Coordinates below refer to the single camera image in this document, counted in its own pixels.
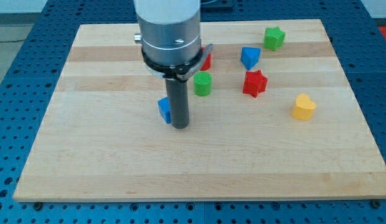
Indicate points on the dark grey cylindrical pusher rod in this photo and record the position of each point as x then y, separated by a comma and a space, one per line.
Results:
178, 103

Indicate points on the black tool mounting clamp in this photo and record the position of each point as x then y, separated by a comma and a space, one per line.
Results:
180, 73

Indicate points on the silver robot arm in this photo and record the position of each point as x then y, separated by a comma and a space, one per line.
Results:
171, 46

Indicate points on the red block behind arm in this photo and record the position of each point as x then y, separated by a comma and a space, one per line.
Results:
206, 62

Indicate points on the wooden board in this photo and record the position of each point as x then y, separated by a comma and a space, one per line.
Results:
102, 138

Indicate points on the blue cube block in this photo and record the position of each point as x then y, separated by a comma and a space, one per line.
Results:
164, 110

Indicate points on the green cylinder block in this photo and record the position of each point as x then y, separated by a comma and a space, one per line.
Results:
202, 83

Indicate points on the blue triangular block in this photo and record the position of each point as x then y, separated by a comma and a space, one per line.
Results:
250, 57

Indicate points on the red star block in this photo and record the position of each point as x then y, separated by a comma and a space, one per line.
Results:
254, 83

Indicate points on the green star block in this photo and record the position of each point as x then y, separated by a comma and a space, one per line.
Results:
273, 38

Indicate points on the yellow heart block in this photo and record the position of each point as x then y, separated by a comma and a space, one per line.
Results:
303, 108

